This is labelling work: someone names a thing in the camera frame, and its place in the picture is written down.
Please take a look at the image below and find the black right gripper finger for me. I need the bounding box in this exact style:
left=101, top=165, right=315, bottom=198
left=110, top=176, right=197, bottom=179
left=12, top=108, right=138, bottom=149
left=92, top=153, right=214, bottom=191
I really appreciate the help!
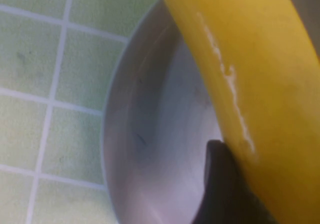
left=193, top=139, right=278, bottom=224

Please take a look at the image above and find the yellow banana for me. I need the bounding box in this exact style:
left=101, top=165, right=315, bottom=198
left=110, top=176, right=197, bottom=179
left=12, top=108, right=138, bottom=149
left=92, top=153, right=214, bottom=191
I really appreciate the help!
left=156, top=0, right=320, bottom=224

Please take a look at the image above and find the grey-blue round plate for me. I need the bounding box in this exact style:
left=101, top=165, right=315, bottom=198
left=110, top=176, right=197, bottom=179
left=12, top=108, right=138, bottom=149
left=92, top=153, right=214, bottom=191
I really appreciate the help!
left=101, top=0, right=226, bottom=224

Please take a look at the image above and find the green checked tablecloth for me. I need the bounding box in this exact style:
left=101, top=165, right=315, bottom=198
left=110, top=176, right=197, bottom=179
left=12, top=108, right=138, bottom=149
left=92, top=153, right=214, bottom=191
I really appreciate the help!
left=0, top=0, right=163, bottom=224

